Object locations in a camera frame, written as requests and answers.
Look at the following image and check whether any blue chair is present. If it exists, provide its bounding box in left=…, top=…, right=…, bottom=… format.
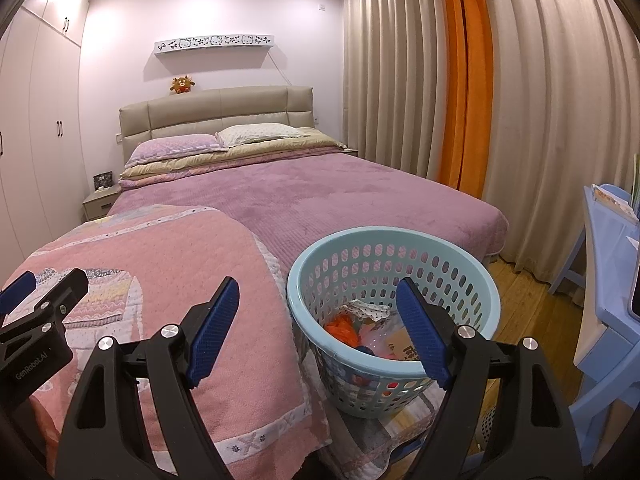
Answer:
left=554, top=185, right=633, bottom=308

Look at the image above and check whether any orange curtain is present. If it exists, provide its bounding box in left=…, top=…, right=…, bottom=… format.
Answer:
left=434, top=0, right=496, bottom=200

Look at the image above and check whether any white printed wrapper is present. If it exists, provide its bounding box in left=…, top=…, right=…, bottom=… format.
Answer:
left=342, top=299, right=393, bottom=322

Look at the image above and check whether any orange paper cup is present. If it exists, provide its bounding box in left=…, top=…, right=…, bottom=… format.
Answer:
left=324, top=316, right=362, bottom=347

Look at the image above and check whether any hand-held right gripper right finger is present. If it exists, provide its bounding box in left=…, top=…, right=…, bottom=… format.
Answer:
left=396, top=276, right=586, bottom=480

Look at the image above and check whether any light blue plastic basket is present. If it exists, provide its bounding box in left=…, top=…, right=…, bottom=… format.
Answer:
left=286, top=227, right=502, bottom=418

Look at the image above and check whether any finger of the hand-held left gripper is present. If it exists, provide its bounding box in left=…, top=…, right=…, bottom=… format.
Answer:
left=0, top=270, right=56, bottom=341
left=30, top=267, right=90, bottom=334

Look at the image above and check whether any pink printed blanket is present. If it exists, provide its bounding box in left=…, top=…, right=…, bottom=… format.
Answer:
left=0, top=204, right=333, bottom=468

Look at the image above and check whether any beige padded headboard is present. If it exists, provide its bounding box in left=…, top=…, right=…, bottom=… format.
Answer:
left=119, top=85, right=316, bottom=167

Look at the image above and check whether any white wardrobe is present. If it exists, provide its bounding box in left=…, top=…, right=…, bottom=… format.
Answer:
left=0, top=0, right=91, bottom=281

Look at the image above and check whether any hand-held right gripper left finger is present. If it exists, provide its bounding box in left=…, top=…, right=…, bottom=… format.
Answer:
left=54, top=276, right=241, bottom=480

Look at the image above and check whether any beige curtain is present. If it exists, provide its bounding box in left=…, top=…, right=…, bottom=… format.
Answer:
left=341, top=0, right=451, bottom=191
left=480, top=0, right=640, bottom=286

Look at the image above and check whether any clear plastic bottle blue cap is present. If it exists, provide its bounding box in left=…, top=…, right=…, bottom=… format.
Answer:
left=352, top=322, right=426, bottom=362

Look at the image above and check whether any blue desk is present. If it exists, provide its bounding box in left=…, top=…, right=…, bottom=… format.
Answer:
left=570, top=185, right=640, bottom=421

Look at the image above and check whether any purple pillow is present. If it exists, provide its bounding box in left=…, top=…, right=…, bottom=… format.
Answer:
left=123, top=133, right=228, bottom=168

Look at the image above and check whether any white dotted pillow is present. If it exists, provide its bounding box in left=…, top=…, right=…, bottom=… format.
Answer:
left=215, top=122, right=307, bottom=150

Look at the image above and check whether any white wall shelf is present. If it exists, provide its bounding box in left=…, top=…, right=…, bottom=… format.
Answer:
left=153, top=34, right=276, bottom=56

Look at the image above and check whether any bed with purple bedspread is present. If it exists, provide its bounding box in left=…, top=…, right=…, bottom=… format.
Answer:
left=105, top=125, right=510, bottom=286

